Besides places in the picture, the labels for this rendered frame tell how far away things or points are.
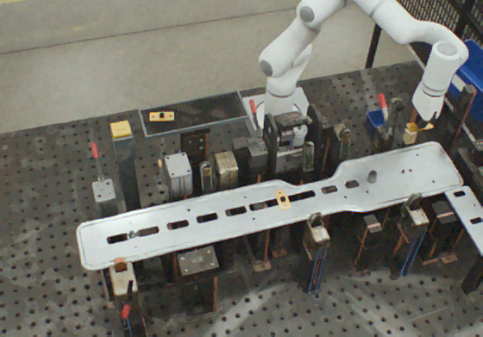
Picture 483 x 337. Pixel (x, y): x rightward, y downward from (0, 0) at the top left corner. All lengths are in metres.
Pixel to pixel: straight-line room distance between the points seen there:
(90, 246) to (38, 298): 0.38
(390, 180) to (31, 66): 2.63
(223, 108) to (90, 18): 2.42
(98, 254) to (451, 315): 1.28
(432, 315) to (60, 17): 3.20
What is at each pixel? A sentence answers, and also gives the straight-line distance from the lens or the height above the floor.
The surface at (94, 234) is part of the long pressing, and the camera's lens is 2.26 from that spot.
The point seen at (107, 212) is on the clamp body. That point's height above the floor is 0.99.
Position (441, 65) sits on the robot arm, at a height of 1.56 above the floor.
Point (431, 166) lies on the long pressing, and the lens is 2.53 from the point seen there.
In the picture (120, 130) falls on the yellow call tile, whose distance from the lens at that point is 2.31.
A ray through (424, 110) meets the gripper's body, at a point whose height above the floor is 1.36.
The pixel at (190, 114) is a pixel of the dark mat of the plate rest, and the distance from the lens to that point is 2.35.
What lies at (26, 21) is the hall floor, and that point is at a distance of 4.73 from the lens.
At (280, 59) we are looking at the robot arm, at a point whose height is 1.22.
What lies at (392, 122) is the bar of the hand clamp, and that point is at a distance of 2.48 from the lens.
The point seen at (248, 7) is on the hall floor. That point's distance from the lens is 4.70.
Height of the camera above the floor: 2.87
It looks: 51 degrees down
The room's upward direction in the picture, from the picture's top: 3 degrees clockwise
